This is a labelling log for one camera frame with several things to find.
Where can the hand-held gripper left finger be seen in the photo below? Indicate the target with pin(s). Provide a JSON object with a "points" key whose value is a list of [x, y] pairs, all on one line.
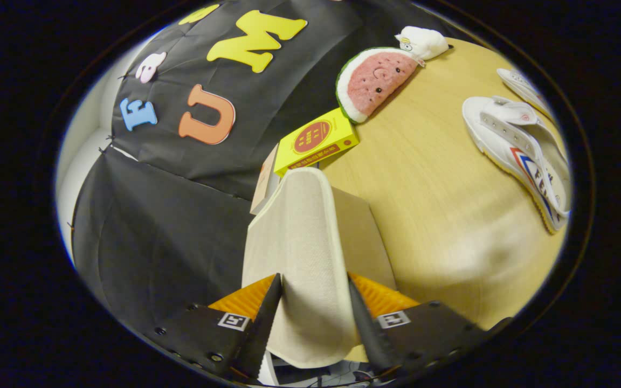
{"points": [[264, 334]]}

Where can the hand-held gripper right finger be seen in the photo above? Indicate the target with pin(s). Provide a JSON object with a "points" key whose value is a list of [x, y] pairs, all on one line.
{"points": [[367, 334]]}

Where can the beige fabric storage box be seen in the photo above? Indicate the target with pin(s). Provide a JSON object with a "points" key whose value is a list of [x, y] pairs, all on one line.
{"points": [[299, 242]]}

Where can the white canvas shoe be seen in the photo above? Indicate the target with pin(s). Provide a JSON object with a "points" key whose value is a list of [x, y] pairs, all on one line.
{"points": [[504, 140], [521, 86]]}

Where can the black backdrop cloth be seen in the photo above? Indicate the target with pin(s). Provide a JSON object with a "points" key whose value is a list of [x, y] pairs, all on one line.
{"points": [[170, 231]]}

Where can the beige book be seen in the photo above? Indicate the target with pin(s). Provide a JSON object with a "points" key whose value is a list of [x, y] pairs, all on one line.
{"points": [[264, 183]]}

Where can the yellow book with red circle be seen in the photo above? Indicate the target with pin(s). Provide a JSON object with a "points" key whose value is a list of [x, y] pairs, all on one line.
{"points": [[316, 141]]}

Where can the watermelon slice plush toy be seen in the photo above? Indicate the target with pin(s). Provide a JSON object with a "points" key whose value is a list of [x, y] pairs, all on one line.
{"points": [[375, 83]]}

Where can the white plush toy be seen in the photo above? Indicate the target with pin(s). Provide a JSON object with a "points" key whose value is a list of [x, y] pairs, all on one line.
{"points": [[426, 43]]}

